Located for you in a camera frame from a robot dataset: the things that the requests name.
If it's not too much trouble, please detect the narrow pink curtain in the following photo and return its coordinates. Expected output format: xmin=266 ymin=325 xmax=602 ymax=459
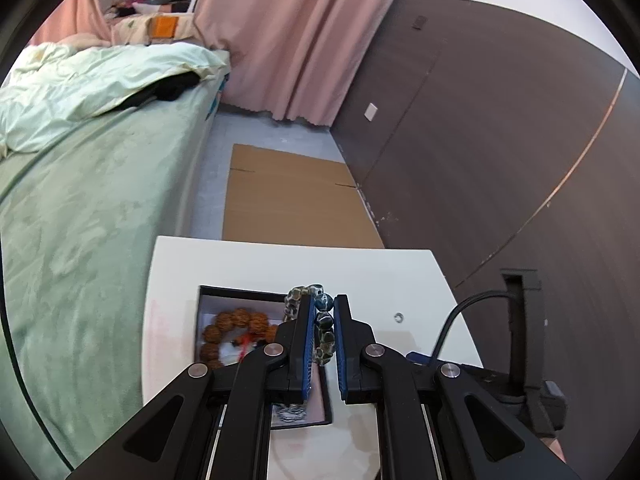
xmin=30 ymin=0 xmax=113 ymax=48

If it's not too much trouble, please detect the orange box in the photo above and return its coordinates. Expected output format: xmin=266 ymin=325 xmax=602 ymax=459
xmin=150 ymin=16 xmax=180 ymax=41

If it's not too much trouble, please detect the cream patterned blanket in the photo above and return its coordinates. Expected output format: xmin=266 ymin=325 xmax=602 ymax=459
xmin=110 ymin=12 xmax=198 ymax=46

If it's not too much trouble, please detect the pink pillow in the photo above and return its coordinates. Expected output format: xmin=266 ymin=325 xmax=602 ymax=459
xmin=65 ymin=32 xmax=108 ymax=50

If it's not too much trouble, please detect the black garment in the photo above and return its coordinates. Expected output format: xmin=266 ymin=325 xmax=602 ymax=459
xmin=120 ymin=72 xmax=201 ymax=111

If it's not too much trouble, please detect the black jewelry box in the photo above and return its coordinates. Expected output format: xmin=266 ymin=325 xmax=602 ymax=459
xmin=192 ymin=285 xmax=333 ymax=428

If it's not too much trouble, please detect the bed with green sheet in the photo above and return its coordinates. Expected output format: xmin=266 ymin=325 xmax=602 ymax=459
xmin=0 ymin=67 xmax=231 ymax=480

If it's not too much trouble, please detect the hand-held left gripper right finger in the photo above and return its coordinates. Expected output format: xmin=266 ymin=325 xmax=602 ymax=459
xmin=334 ymin=294 xmax=583 ymax=480

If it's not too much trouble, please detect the brown bead bracelet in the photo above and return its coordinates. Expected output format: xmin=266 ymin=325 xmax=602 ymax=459
xmin=199 ymin=308 xmax=280 ymax=368

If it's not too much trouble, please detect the pale green quilt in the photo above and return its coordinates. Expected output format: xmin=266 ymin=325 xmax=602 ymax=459
xmin=0 ymin=42 xmax=231 ymax=158

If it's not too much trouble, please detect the wide pink curtain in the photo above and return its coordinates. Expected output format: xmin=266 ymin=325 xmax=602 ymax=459
xmin=194 ymin=0 xmax=413 ymax=126

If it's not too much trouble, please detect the flat cardboard sheet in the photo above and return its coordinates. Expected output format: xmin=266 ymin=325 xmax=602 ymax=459
xmin=221 ymin=143 xmax=386 ymax=249

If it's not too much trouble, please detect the dark bead bracelet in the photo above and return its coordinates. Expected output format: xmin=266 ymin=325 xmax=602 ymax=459
xmin=272 ymin=285 xmax=337 ymax=423

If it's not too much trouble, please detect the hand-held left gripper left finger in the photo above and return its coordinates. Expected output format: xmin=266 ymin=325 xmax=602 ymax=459
xmin=65 ymin=294 xmax=317 ymax=480

